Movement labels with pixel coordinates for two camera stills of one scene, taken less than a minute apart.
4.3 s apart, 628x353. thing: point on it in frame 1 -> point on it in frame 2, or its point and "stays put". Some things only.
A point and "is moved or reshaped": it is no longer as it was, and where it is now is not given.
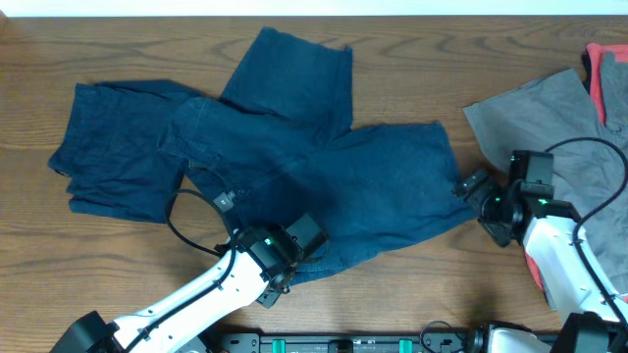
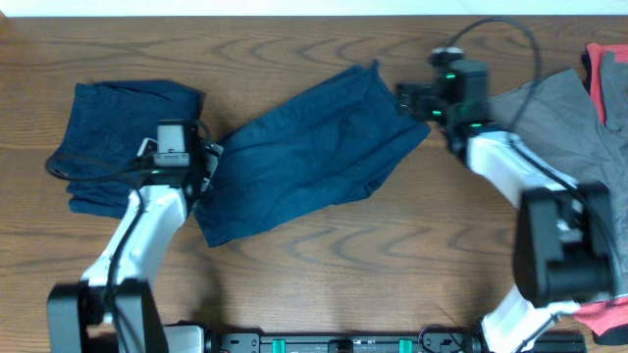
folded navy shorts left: [110, 154] stays put
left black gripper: [271, 296] -> [197, 160]
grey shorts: [590, 155] stays put
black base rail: [344, 341] stays put
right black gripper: [499, 234] -> [426, 92]
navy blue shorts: [281, 141] is moved or reshaped
